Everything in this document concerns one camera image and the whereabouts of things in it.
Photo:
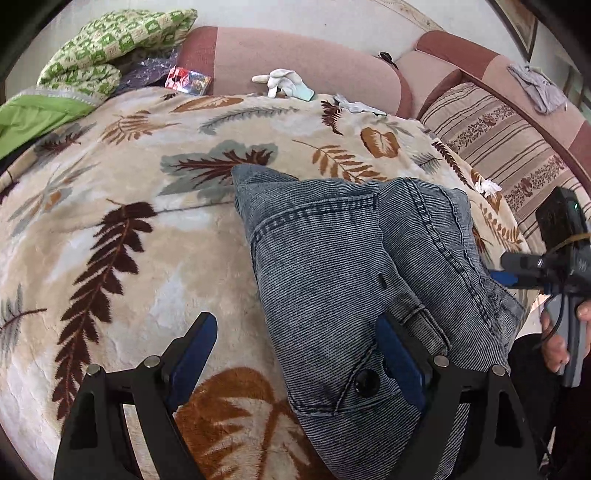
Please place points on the pink sofa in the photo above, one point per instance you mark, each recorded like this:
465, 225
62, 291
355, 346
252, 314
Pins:
300, 55

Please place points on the dark wooden picture frame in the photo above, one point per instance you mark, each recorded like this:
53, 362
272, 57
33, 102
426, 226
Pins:
521, 25

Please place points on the blue denim pants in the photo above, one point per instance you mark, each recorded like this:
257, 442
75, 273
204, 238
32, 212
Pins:
323, 277

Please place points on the small colourful box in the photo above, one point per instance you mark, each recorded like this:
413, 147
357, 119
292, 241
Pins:
187, 81

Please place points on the crumpled grey white glove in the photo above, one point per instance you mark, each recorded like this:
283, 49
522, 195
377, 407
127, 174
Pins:
358, 106

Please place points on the clear plastic bag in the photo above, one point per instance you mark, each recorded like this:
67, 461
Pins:
147, 69

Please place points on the green checked quilt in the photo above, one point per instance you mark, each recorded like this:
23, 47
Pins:
106, 46

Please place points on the small black clip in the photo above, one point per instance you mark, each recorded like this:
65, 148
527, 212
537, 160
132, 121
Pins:
387, 57

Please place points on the beige leaf print blanket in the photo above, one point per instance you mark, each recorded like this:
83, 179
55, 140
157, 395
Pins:
152, 240

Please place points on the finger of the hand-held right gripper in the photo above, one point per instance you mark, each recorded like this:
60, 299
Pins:
521, 265

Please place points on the person's dark clothing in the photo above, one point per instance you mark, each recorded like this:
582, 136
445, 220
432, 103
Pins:
531, 406

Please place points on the person's right hand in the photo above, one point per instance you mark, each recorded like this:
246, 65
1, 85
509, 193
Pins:
556, 353

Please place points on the striped sofa cushion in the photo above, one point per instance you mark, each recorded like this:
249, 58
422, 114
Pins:
503, 138

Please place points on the plain green cloth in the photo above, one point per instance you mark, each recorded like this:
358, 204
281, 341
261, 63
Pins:
32, 120

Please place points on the grey cloth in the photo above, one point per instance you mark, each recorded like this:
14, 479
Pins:
540, 90

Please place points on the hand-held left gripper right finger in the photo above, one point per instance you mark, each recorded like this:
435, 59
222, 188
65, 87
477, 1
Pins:
399, 360

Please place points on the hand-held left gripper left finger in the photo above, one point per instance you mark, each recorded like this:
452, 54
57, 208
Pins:
191, 360

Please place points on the white crumpled tissue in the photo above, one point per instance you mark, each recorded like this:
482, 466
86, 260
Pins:
487, 186

